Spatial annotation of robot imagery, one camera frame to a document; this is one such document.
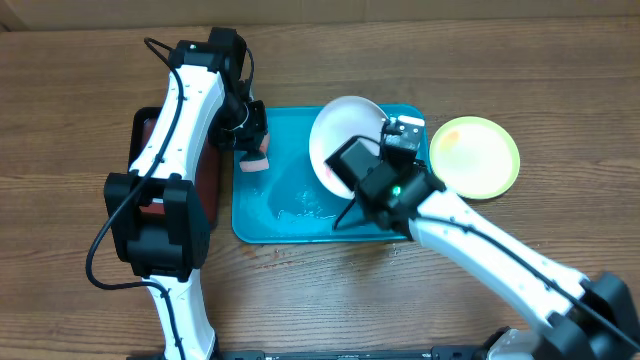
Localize dark green sponge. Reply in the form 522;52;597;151
239;133;270;172

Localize white pink-rimmed plate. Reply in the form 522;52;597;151
309;96;388;199

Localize yellow-green plate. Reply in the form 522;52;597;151
429;116;521;200

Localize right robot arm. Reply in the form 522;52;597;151
356;116;639;359

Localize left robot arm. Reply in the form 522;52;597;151
85;36;269;359

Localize black tray with red liquid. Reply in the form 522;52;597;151
128;107;222;230

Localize teal plastic serving tray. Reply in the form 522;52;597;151
231;106;404;244

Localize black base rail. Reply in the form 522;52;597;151
127;344;571;360

